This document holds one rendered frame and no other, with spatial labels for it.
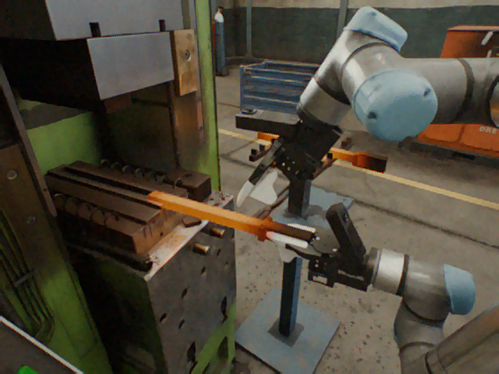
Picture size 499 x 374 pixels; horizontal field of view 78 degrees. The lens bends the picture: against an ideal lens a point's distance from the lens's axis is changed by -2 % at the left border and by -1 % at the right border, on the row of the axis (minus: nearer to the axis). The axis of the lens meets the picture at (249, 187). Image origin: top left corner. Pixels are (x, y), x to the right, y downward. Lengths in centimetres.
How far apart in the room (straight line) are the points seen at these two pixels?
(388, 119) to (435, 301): 36
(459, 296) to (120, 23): 71
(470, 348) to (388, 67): 37
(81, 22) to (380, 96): 44
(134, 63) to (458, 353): 68
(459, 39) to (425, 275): 340
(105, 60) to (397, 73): 45
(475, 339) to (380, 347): 127
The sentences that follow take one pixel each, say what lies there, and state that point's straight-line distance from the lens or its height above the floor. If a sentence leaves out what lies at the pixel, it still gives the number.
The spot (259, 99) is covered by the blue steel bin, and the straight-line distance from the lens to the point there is 465.
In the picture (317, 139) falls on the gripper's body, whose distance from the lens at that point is 51.
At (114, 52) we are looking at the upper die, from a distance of 62.
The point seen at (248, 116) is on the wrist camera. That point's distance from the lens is 54.
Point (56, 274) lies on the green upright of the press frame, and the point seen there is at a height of 90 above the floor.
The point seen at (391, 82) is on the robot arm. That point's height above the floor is 134.
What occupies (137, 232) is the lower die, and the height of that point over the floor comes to 98.
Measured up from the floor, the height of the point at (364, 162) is 100.
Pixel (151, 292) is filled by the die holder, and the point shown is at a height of 87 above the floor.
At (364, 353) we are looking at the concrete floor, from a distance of 174.
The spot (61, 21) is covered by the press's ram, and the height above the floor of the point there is 139.
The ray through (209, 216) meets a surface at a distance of 70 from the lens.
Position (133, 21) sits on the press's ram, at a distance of 65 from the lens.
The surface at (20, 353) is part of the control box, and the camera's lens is 50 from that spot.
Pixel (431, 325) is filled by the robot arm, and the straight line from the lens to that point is 67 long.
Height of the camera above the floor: 140
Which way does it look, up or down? 30 degrees down
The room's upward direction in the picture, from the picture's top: straight up
